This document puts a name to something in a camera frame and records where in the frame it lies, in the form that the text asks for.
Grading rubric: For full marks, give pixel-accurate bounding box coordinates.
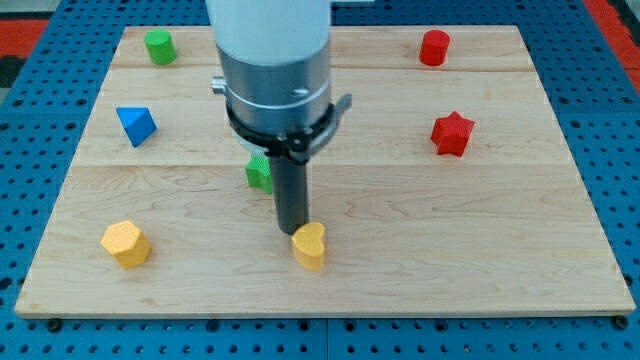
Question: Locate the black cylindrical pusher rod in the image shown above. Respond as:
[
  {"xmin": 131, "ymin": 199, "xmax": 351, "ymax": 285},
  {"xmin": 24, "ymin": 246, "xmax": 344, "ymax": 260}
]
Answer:
[{"xmin": 269, "ymin": 157, "xmax": 309, "ymax": 235}]

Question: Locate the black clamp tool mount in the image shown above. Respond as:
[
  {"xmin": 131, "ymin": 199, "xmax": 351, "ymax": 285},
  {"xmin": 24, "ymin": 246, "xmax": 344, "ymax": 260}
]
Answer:
[{"xmin": 226, "ymin": 93, "xmax": 352, "ymax": 164}]

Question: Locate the green star block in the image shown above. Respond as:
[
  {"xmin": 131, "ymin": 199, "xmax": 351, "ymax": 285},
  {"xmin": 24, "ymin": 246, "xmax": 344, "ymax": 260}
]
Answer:
[{"xmin": 245, "ymin": 154, "xmax": 273, "ymax": 195}]

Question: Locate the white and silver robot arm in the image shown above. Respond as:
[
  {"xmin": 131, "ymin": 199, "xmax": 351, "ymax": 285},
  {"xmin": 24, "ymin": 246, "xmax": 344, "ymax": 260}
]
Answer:
[{"xmin": 206, "ymin": 0, "xmax": 352, "ymax": 234}]

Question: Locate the red star block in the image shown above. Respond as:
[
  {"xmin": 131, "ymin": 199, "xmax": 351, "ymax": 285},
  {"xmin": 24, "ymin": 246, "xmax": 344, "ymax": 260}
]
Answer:
[{"xmin": 430, "ymin": 111, "xmax": 475, "ymax": 157}]

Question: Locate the yellow heart block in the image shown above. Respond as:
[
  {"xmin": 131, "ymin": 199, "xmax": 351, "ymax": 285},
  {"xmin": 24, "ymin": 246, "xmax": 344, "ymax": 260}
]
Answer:
[{"xmin": 291, "ymin": 222, "xmax": 326, "ymax": 271}]

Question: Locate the light wooden board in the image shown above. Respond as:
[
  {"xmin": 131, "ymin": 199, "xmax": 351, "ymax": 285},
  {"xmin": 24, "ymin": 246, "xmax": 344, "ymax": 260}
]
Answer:
[{"xmin": 15, "ymin": 25, "xmax": 636, "ymax": 319}]

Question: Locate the blue triangular pyramid block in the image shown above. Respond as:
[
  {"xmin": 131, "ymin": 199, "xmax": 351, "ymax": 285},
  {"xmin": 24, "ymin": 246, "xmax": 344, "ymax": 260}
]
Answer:
[{"xmin": 116, "ymin": 107, "xmax": 157, "ymax": 148}]

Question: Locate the green cylinder block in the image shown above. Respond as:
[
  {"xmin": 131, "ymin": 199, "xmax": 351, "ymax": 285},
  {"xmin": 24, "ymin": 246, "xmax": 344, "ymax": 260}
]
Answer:
[{"xmin": 143, "ymin": 29, "xmax": 177, "ymax": 65}]

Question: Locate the red cylinder block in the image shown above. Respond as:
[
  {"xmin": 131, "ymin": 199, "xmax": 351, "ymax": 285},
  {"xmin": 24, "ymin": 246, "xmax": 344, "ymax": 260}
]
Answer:
[{"xmin": 419, "ymin": 29, "xmax": 451, "ymax": 66}]

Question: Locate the yellow hexagon block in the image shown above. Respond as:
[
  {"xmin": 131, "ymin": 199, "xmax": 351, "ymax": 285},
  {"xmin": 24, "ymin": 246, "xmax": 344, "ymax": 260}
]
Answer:
[{"xmin": 100, "ymin": 220, "xmax": 151, "ymax": 269}]

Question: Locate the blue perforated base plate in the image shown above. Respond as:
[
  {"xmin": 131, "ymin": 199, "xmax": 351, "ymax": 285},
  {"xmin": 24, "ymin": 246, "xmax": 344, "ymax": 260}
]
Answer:
[{"xmin": 1, "ymin": 0, "xmax": 639, "ymax": 359}]

